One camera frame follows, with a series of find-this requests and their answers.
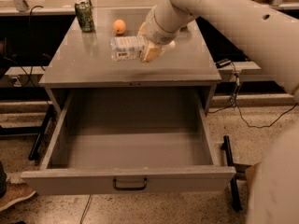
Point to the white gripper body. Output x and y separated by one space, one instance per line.
154 32

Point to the blue label plastic bottle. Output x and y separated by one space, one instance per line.
124 48

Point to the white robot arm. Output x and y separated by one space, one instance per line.
271 39

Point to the grey open top drawer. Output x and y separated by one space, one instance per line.
156 133

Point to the orange fruit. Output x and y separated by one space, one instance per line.
119 27

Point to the green soda can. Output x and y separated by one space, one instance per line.
84 15

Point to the black power adapter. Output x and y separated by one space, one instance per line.
222 63

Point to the grey cabinet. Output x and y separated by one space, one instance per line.
83 60

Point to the black table leg left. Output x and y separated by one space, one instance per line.
34 155

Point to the brown shoe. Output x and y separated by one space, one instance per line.
15 193

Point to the black drawer handle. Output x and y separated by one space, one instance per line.
129 184

